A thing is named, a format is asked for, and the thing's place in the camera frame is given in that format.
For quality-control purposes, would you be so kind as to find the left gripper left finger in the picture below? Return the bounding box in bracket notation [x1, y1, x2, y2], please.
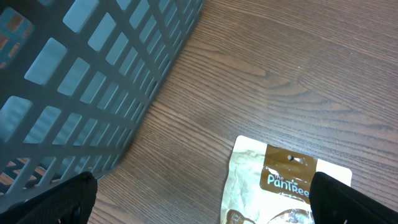
[1, 172, 98, 224]

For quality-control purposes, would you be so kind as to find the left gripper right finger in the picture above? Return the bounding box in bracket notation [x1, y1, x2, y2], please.
[309, 172, 397, 224]

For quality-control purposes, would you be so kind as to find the beige snack bag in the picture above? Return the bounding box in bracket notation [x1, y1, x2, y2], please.
[220, 136, 352, 223]

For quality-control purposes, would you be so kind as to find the grey plastic mesh basket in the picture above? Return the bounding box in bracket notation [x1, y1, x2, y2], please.
[1, 0, 204, 211]

